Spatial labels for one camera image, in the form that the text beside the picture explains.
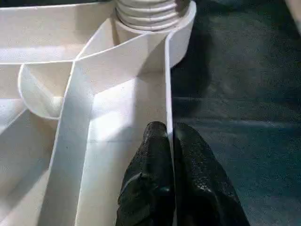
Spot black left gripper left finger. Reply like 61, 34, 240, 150
115, 121, 175, 226

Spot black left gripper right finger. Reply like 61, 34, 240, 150
173, 122, 251, 226

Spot white plastic table leg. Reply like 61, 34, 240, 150
114, 0, 192, 32

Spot black work mat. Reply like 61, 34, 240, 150
170, 0, 301, 226

